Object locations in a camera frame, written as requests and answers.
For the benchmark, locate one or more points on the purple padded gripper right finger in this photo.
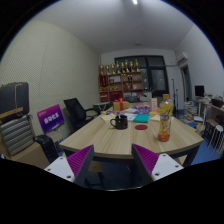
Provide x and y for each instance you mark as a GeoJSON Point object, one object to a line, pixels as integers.
{"type": "Point", "coordinates": [153, 166]}

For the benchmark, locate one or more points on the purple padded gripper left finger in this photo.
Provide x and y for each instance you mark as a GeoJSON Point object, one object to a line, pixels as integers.
{"type": "Point", "coordinates": [74, 168]}

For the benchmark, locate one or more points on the black computer tower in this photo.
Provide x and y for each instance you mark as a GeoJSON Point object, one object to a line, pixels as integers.
{"type": "Point", "coordinates": [48, 147]}

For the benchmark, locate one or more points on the red round coaster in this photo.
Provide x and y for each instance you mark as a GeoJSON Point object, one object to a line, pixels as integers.
{"type": "Point", "coordinates": [141, 127]}

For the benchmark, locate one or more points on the teal notebook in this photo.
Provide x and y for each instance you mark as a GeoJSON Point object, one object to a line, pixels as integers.
{"type": "Point", "coordinates": [141, 118]}

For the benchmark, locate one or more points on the black office chair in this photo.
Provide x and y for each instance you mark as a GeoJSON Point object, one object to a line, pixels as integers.
{"type": "Point", "coordinates": [78, 115]}

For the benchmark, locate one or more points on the black mug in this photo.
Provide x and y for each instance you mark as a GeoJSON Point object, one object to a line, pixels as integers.
{"type": "Point", "coordinates": [120, 122]}

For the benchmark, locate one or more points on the purple sign board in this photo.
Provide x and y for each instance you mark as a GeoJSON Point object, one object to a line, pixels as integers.
{"type": "Point", "coordinates": [50, 118]}

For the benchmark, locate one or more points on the orange juice plastic bottle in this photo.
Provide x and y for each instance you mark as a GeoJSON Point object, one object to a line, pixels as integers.
{"type": "Point", "coordinates": [166, 113]}

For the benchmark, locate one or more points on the small orange box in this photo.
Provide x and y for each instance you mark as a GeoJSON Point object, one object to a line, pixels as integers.
{"type": "Point", "coordinates": [153, 104]}

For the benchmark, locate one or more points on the grey slatted crate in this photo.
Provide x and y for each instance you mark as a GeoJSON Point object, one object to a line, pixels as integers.
{"type": "Point", "coordinates": [16, 135]}

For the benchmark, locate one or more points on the white stool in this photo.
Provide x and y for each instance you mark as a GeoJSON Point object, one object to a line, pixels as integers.
{"type": "Point", "coordinates": [217, 137]}

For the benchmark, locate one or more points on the yellow gift box red ribbon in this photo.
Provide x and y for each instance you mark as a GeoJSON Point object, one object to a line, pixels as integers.
{"type": "Point", "coordinates": [119, 105]}

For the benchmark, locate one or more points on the wooden side desk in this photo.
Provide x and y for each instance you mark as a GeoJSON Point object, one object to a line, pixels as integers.
{"type": "Point", "coordinates": [206, 111]}

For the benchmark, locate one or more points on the red wooden shelf cabinet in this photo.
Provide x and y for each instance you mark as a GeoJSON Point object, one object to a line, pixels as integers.
{"type": "Point", "coordinates": [120, 85]}

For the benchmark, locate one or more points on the computer monitor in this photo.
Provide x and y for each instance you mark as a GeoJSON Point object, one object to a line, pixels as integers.
{"type": "Point", "coordinates": [199, 91]}

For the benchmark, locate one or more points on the dark window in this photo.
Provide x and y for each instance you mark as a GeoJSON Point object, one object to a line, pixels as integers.
{"type": "Point", "coordinates": [153, 71]}

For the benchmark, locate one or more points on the white air conditioner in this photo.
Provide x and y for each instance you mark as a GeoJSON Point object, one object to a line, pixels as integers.
{"type": "Point", "coordinates": [182, 57]}

